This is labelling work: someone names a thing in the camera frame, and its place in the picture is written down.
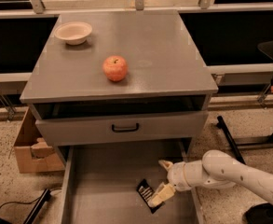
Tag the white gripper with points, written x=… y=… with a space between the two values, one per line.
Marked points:
x=175 y=174

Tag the black rxbar chocolate bar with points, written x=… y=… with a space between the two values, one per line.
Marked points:
x=146 y=193

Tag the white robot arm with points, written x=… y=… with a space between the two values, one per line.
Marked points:
x=216 y=170

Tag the grey closed drawer front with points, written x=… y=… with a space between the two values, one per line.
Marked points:
x=97 y=130

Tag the open grey drawer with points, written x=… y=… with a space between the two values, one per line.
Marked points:
x=101 y=180

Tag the grey drawer cabinet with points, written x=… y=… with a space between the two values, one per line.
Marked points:
x=165 y=70

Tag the black metal stand base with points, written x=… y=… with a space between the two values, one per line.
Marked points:
x=238 y=144

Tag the red apple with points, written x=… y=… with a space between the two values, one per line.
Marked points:
x=115 y=68

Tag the cardboard box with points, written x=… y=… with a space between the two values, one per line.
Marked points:
x=33 y=154

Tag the white paper bowl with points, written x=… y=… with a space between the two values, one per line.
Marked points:
x=73 y=33

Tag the metal window railing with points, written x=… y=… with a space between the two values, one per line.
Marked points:
x=136 y=0

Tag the black drawer handle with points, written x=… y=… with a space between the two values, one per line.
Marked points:
x=131 y=129

